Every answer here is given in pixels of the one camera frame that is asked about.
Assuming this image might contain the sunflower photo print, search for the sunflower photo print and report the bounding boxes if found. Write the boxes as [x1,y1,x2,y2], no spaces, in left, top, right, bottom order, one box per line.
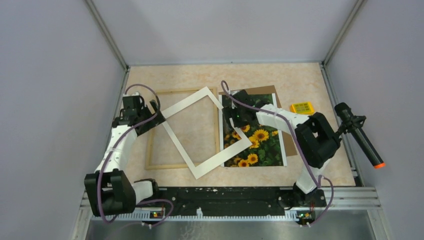
[219,93,287,168]

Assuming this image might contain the light wooden picture frame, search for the light wooden picture frame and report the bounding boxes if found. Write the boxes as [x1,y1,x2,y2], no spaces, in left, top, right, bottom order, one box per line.
[145,86,220,170]

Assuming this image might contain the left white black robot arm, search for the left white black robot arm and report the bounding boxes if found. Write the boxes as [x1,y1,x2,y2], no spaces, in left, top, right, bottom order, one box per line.
[84,92,166,218]

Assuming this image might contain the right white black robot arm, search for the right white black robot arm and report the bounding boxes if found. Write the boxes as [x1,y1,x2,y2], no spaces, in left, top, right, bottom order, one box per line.
[223,90,341,209]

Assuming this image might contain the yellow calculator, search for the yellow calculator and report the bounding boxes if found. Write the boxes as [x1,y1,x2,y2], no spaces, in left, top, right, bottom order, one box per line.
[289,101,315,115]

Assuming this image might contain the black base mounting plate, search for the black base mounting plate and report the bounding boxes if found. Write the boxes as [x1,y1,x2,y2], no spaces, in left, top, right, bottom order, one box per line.
[139,186,328,217]

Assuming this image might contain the black microphone orange tip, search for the black microphone orange tip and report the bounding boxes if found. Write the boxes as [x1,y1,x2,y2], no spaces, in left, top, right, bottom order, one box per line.
[334,102,386,169]

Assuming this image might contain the black microphone tripod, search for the black microphone tripod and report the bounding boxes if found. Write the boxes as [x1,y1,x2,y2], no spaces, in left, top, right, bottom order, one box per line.
[335,115,367,139]

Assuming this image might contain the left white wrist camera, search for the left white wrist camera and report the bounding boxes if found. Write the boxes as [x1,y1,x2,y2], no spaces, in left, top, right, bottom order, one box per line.
[122,94,141,110]

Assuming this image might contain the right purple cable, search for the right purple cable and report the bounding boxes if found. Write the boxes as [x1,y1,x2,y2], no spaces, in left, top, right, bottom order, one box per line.
[220,80,335,228]

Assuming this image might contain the brown frame backing board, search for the brown frame backing board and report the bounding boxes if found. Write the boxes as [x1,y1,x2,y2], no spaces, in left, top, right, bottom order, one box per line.
[220,80,307,156]

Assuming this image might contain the white toothed cable rail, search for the white toothed cable rail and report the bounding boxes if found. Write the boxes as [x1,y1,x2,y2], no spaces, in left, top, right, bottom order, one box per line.
[91,207,309,223]

